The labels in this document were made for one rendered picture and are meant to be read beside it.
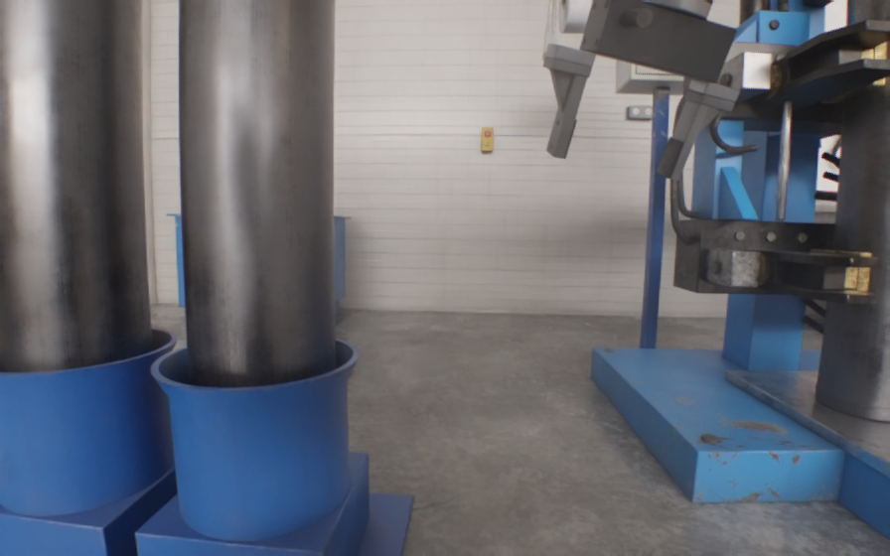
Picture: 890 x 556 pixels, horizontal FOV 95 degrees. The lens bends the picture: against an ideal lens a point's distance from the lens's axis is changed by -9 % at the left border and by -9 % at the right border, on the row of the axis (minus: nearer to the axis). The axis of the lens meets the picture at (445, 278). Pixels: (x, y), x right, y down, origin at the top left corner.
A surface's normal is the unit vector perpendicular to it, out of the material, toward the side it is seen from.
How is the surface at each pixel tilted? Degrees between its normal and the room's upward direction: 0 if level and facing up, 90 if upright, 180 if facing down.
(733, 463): 90
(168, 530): 0
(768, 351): 90
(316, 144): 90
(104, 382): 116
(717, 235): 90
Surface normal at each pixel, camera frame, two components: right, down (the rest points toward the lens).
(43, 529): -0.05, 0.11
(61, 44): 0.65, 0.09
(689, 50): 0.08, 0.50
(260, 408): 0.35, 0.54
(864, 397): -0.77, 0.06
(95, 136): 0.86, 0.07
